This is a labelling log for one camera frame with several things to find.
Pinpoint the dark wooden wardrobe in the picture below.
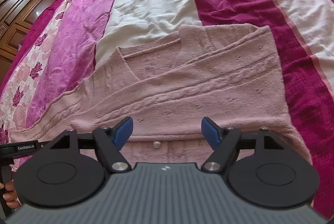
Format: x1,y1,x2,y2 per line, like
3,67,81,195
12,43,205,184
0,0,55,79

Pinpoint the pink floral striped bedspread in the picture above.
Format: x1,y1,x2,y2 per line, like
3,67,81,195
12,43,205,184
1,0,333,217

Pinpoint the pink knitted cardigan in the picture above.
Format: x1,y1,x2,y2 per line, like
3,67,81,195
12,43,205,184
9,24,311,163

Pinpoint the person's left hand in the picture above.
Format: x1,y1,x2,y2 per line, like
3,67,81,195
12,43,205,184
0,180,21,210

